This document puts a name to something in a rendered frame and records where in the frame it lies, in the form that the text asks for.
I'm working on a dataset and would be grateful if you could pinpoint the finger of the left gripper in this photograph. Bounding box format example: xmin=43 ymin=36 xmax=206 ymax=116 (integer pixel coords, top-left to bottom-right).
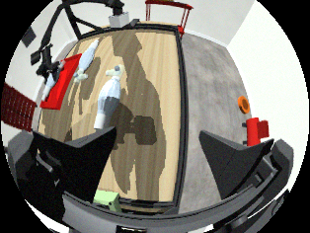
xmin=41 ymin=71 xmax=49 ymax=82
xmin=49 ymin=66 xmax=59 ymax=82

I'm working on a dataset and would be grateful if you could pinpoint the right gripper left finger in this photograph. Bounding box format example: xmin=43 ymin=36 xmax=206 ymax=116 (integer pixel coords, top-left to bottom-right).
xmin=33 ymin=126 xmax=116 ymax=203

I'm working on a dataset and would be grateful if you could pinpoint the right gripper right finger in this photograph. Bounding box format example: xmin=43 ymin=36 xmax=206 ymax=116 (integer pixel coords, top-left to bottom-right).
xmin=198 ymin=130 xmax=274 ymax=200

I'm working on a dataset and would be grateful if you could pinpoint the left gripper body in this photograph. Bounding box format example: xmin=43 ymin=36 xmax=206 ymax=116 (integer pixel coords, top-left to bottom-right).
xmin=41 ymin=55 xmax=60 ymax=75

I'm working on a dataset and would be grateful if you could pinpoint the red tray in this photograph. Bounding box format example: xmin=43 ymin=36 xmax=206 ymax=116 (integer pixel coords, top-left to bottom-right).
xmin=40 ymin=53 xmax=82 ymax=110

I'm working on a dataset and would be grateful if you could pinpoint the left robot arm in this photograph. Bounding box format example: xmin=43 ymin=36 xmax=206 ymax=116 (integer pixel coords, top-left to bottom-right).
xmin=31 ymin=0 xmax=124 ymax=76

